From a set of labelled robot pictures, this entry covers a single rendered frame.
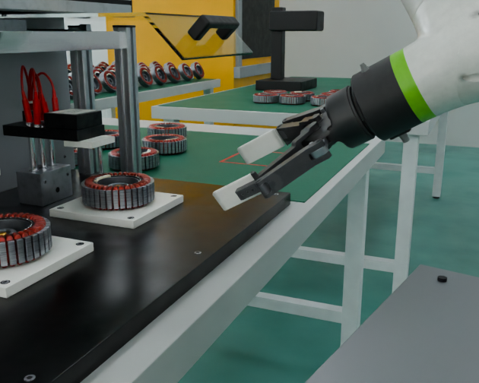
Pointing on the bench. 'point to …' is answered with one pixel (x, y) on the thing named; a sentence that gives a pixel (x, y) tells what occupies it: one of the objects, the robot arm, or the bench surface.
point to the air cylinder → (44, 184)
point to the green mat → (198, 161)
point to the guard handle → (204, 23)
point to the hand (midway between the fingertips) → (237, 174)
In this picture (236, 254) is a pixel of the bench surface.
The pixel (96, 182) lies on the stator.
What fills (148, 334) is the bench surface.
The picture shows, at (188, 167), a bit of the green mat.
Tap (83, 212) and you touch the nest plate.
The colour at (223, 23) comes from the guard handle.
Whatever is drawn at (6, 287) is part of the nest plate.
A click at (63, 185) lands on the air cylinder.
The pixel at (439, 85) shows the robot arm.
